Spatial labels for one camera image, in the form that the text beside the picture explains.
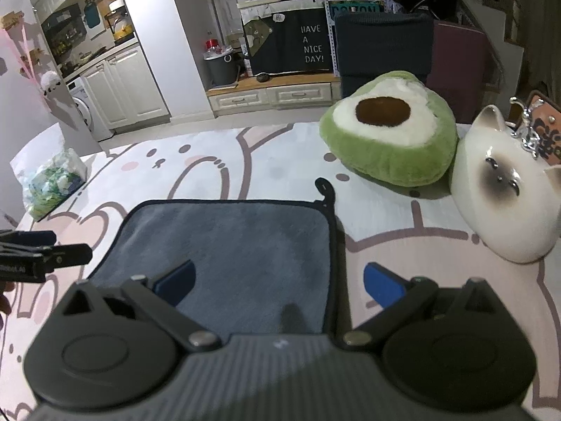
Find white washing machine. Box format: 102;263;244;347
65;76;114;142

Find grey trash bin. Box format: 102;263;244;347
204;50;243;87

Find small white plush toy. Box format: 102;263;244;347
40;71;62;94

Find maroon chair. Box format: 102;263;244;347
426;21;492;124

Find white kitchen cabinet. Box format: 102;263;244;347
81;43;171;131

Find white drawer cabinet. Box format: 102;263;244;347
207;80;343;114

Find brown bag with silver hardware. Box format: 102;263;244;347
509;89;561;173

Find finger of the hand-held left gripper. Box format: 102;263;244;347
20;244;93;273
0;230;57;252

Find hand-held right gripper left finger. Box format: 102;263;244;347
63;260;221;354

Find metal storage rack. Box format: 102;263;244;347
323;0;388;77

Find grey towel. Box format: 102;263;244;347
87;177;350;336

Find dark blue knit chair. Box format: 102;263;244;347
334;11;435;98

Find green avocado plush pillow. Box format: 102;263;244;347
318;70;459;187

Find glass pitcher yellow liquid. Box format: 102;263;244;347
106;0;135;44

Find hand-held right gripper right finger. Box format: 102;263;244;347
343;262;495;352

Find black microwave oven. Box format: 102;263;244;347
41;4;87;55

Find clear plastic bag green contents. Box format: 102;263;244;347
9;122;89;222

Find dark printed cloth cover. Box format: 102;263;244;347
240;0;337;77

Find white cat plush pillow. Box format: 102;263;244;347
449;104;561;265

